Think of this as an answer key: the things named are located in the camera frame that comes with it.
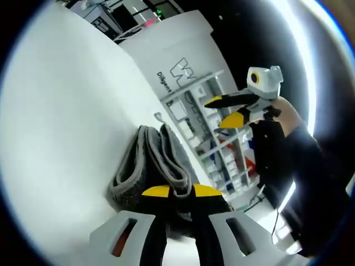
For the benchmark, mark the black monitor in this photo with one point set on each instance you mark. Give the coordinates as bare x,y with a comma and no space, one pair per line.
122,15

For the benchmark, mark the grey towel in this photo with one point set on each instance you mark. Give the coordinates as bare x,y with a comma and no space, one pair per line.
149,166

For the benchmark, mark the grey metal shelf unit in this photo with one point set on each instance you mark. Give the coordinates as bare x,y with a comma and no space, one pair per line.
213,149

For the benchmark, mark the long ceiling light strip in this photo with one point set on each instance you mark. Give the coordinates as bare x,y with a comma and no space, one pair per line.
305,55

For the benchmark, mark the rows of white storage bins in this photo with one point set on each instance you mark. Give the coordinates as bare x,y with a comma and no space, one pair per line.
191,133

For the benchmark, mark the white stand with pink tag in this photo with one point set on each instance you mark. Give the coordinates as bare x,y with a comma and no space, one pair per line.
138,29

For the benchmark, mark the grey cabinet machine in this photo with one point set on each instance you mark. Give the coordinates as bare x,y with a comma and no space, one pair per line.
94,16

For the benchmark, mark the person's right hand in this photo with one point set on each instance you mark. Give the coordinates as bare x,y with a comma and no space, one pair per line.
289,119

